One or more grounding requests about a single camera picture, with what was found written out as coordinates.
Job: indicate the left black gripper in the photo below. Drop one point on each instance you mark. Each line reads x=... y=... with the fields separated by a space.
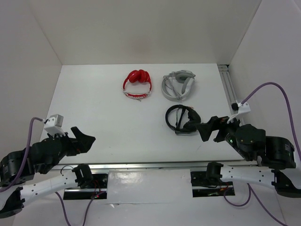
x=87 y=141

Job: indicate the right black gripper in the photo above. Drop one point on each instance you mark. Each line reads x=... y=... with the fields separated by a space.
x=214 y=122

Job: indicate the black headset with microphone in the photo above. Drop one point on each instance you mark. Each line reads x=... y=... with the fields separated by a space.
x=189 y=126

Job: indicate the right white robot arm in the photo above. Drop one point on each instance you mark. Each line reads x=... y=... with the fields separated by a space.
x=275 y=153

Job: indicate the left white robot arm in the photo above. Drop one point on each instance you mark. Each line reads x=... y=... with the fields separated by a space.
x=16 y=170

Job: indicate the grey white headphones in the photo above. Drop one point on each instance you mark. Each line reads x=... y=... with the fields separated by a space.
x=177 y=85

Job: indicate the red folded headphones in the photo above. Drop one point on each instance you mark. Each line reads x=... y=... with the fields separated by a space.
x=141 y=77

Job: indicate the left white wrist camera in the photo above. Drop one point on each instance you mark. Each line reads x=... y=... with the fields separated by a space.
x=53 y=126

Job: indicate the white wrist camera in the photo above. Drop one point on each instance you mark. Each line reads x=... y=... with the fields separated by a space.
x=239 y=111
x=53 y=126

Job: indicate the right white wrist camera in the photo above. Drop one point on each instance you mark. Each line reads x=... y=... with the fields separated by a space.
x=239 y=111

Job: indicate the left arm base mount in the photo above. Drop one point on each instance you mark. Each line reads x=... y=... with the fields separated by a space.
x=90 y=184

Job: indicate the aluminium rail right side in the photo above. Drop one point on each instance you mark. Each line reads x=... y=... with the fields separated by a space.
x=231 y=94

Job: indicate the aluminium rail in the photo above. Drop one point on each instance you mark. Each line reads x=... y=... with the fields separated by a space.
x=156 y=165
x=231 y=94

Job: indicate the aluminium rail front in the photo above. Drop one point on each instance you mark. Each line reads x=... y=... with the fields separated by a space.
x=156 y=165

